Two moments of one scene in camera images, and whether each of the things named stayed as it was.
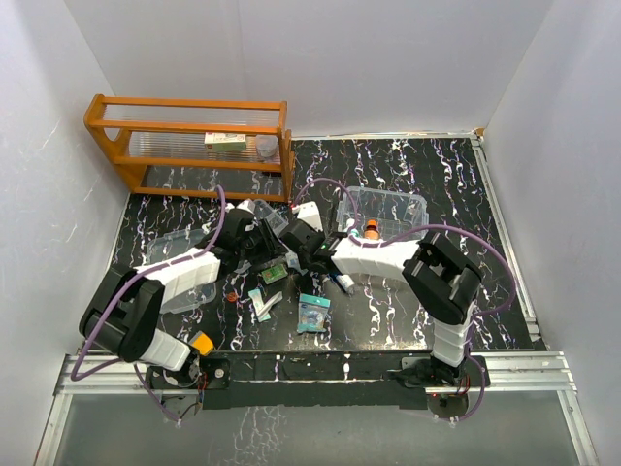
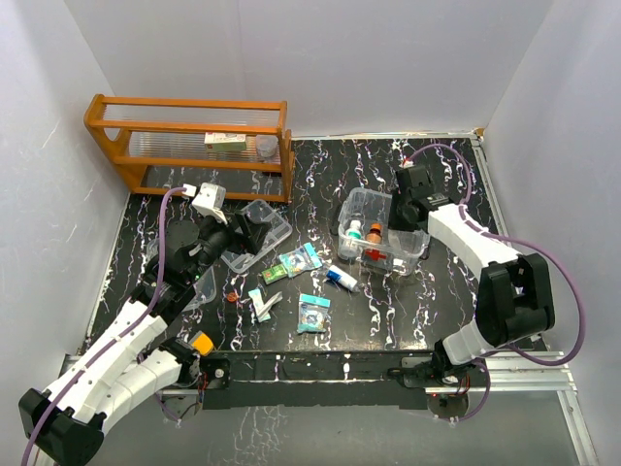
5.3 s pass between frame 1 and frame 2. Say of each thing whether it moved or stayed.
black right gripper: moved
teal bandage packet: stayed
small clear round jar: stayed
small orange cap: stayed
